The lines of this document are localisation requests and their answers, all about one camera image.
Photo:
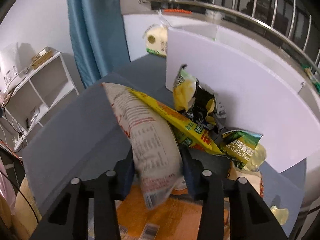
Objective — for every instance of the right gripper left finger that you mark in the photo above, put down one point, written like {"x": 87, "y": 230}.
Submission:
{"x": 67, "y": 218}

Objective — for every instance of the white red chips bag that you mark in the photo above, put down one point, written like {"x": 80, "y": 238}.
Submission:
{"x": 155, "y": 151}

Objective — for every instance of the black yellow chips bag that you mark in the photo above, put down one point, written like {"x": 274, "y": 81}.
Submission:
{"x": 198, "y": 102}

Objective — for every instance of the clear wrapped cake snack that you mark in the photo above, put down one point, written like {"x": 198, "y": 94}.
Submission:
{"x": 281, "y": 215}

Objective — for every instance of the green garlic flavour snack bag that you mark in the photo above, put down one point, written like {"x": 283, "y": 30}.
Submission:
{"x": 243, "y": 148}

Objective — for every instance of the white shelf unit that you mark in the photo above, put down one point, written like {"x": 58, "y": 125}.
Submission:
{"x": 31, "y": 98}

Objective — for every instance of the white storage box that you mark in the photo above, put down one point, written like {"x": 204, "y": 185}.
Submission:
{"x": 255, "y": 97}

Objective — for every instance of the green wet wipes pack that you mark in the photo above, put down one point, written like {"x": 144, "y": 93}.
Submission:
{"x": 314, "y": 81}

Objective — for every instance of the blue curtain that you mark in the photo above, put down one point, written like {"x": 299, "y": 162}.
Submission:
{"x": 98, "y": 38}

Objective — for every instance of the orange beaded tool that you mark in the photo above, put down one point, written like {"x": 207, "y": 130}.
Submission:
{"x": 180, "y": 11}

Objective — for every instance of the steel window guard rail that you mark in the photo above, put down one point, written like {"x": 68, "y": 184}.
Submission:
{"x": 289, "y": 24}

